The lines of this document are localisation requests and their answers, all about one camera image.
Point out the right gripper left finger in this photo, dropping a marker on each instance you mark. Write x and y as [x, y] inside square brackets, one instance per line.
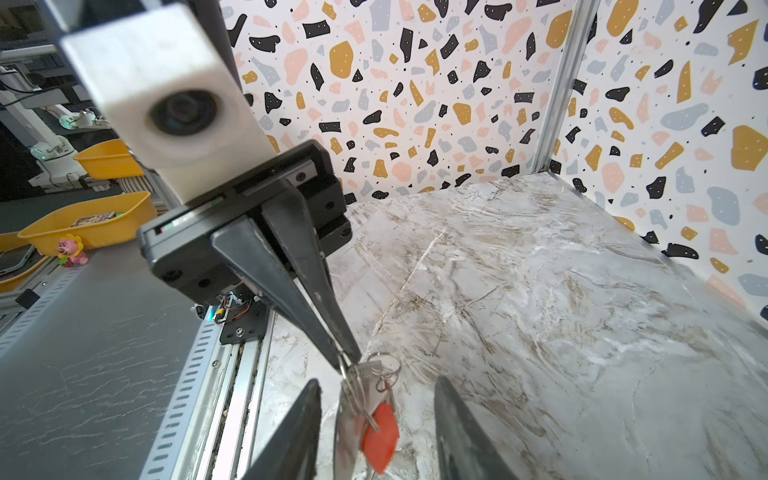
[292, 450]

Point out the pink toy figure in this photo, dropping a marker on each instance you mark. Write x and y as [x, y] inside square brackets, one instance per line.
[71, 251]

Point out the yellow plastic bin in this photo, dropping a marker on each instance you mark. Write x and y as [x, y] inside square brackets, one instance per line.
[98, 223]
[108, 160]

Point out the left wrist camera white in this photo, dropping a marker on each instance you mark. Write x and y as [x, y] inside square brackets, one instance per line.
[163, 74]

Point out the perforated cable tray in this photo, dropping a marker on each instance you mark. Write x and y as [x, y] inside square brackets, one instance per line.
[167, 445]

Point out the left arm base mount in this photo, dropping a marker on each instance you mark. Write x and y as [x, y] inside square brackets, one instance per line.
[242, 315]

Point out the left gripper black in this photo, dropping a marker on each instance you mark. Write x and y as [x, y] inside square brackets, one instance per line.
[179, 252]

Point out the metal keyring plate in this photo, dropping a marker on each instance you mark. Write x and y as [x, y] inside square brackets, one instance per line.
[347, 447]

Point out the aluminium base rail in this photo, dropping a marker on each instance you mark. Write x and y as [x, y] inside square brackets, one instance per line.
[229, 405]

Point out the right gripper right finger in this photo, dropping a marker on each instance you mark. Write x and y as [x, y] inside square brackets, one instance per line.
[464, 450]

